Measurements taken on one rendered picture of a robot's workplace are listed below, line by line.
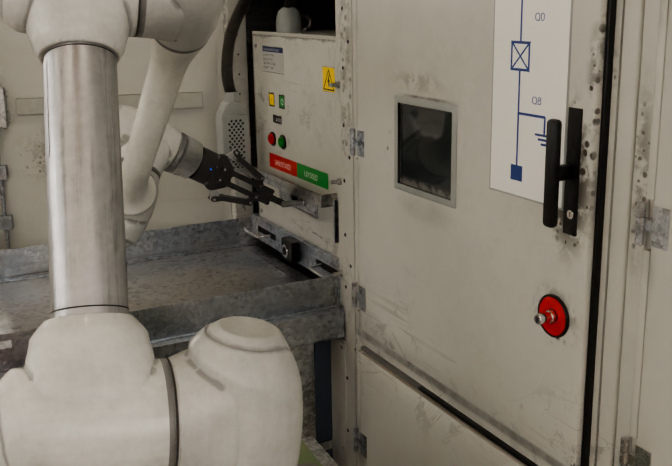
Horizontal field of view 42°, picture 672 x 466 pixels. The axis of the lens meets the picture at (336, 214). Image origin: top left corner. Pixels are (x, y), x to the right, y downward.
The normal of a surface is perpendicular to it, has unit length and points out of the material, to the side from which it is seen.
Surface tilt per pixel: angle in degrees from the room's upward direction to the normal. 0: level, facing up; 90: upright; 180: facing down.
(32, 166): 90
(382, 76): 90
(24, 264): 90
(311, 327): 90
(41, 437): 75
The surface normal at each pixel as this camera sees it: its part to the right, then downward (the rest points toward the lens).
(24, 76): 0.20, 0.23
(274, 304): 0.46, 0.21
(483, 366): -0.89, 0.13
